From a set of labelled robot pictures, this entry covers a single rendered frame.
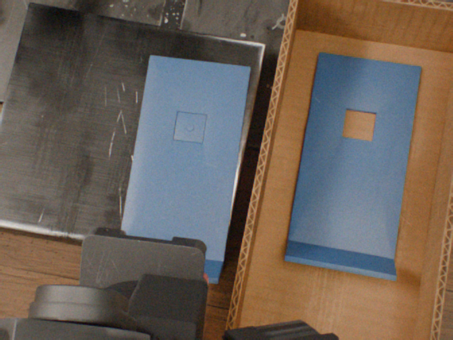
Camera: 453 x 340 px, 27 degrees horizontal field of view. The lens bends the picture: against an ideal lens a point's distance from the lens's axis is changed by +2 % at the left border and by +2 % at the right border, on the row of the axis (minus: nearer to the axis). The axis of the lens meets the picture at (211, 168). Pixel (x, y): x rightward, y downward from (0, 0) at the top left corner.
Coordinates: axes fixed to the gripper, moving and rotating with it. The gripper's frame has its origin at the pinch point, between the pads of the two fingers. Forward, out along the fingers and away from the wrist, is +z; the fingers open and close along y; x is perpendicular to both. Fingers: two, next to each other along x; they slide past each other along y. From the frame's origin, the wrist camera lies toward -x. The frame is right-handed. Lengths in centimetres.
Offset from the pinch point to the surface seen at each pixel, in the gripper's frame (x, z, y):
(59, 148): 8.4, 5.5, 5.4
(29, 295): 9.0, 2.4, -4.1
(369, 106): -12.1, 9.3, 9.9
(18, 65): 12.2, 8.3, 10.1
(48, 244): 8.4, 4.1, -1.0
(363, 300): -13.0, 3.0, -1.6
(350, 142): -11.1, 7.9, 7.7
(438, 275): -16.4, -2.0, 2.7
